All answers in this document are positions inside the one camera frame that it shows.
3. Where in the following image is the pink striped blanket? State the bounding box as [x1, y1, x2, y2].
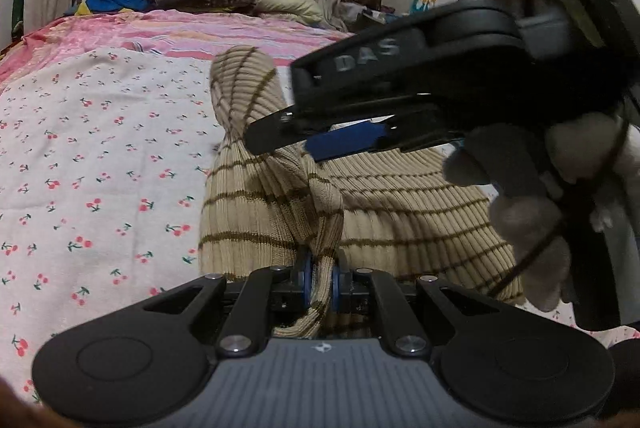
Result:
[0, 8, 357, 85]

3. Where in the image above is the person's right hand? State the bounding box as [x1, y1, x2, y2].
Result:
[442, 110, 640, 314]

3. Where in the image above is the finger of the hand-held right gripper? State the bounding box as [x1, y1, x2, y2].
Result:
[245, 95, 443, 157]
[302, 118, 468, 162]

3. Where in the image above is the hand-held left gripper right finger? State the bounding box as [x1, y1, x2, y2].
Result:
[330, 258, 497, 359]

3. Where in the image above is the beige striped knit sweater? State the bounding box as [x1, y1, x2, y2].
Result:
[197, 45, 527, 340]

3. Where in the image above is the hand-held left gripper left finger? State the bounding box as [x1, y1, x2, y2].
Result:
[144, 253, 316, 357]

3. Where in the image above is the pale yellow folded quilt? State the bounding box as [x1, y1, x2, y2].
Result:
[252, 0, 327, 22]

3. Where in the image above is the cherry print bed sheet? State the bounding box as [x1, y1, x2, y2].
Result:
[0, 45, 640, 405]

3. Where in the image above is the pile of bedside clutter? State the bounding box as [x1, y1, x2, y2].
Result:
[335, 0, 402, 32]

